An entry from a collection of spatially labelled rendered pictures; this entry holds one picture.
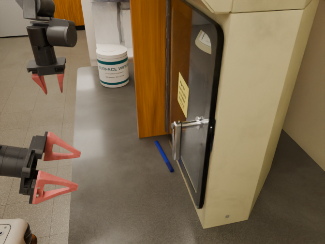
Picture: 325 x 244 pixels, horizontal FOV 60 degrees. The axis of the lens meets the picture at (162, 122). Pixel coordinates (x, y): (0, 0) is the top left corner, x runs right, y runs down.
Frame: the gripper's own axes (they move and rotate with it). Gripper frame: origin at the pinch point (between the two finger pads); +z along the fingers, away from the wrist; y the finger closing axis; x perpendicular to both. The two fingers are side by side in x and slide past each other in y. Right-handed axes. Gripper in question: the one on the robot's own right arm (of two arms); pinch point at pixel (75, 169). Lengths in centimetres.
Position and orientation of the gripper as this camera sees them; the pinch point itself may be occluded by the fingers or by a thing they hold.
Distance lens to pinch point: 60.9
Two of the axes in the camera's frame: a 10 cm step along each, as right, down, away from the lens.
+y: -1.8, -5.5, 8.1
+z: 9.3, 1.8, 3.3
